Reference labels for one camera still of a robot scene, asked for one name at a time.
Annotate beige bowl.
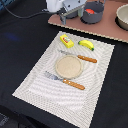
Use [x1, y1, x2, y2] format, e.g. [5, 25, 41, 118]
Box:
[116, 4, 128, 30]

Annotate grey saucepan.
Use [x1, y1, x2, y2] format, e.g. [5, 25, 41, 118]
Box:
[81, 0, 104, 24]

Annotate black cable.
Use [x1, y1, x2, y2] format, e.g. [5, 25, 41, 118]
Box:
[2, 0, 59, 20]

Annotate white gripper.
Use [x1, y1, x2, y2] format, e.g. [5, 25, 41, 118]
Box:
[46, 0, 87, 24]

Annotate round wooden plate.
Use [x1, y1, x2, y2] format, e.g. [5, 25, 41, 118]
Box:
[55, 55, 83, 79]

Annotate grey pot with handle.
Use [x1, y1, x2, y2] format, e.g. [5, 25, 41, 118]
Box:
[66, 11, 78, 19]

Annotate red toy tomato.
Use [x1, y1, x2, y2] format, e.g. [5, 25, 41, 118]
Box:
[86, 9, 95, 14]

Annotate fork with wooden handle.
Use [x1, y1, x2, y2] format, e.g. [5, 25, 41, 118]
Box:
[44, 71, 85, 90]

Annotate knife with wooden handle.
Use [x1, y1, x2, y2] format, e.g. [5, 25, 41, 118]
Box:
[58, 50, 97, 63]

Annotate woven beige placemat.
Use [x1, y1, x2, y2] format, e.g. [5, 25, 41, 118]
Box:
[13, 32, 114, 128]

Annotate yellow toy cheese block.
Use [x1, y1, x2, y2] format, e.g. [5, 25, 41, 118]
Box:
[60, 34, 74, 48]

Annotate yellow toy banana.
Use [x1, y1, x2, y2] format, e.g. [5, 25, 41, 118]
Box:
[78, 40, 94, 51]

